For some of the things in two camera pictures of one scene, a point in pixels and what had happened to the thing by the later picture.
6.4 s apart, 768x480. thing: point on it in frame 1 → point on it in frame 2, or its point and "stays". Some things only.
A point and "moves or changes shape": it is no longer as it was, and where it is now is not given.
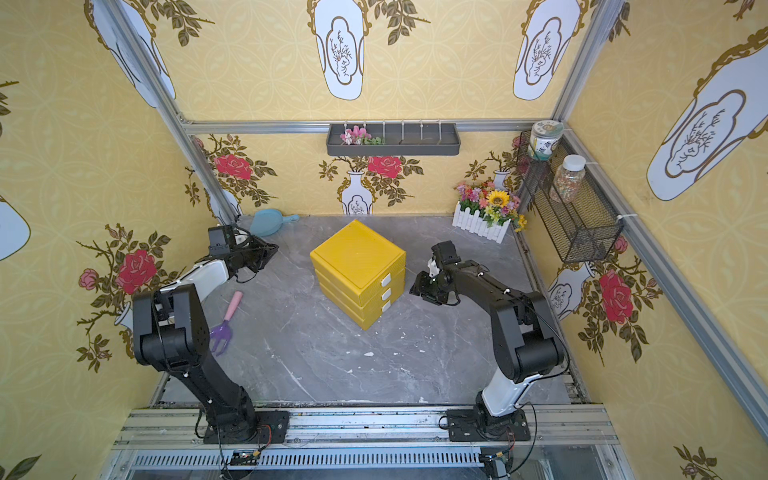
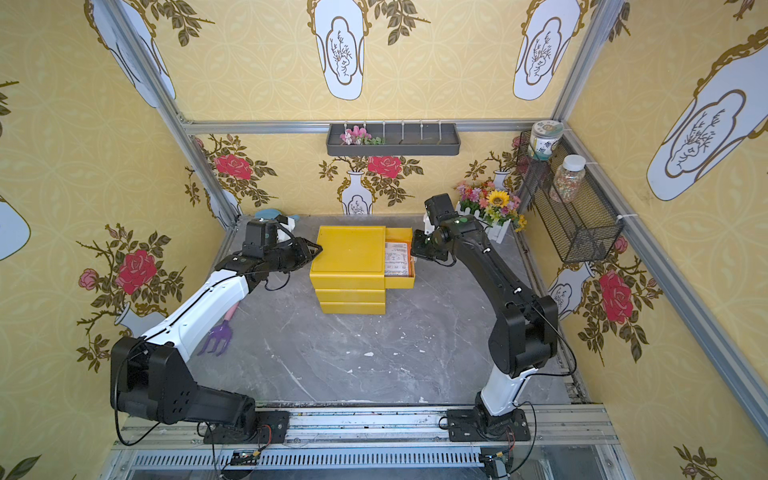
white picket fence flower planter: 487,211 stays
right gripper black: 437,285 → 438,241
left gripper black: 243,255 → 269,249
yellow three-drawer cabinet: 360,272 moves or changes shape
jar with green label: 542,138 stays
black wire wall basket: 579,228 stays
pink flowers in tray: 358,136 stays
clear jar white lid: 568,177 stays
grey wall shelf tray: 423,139 stays
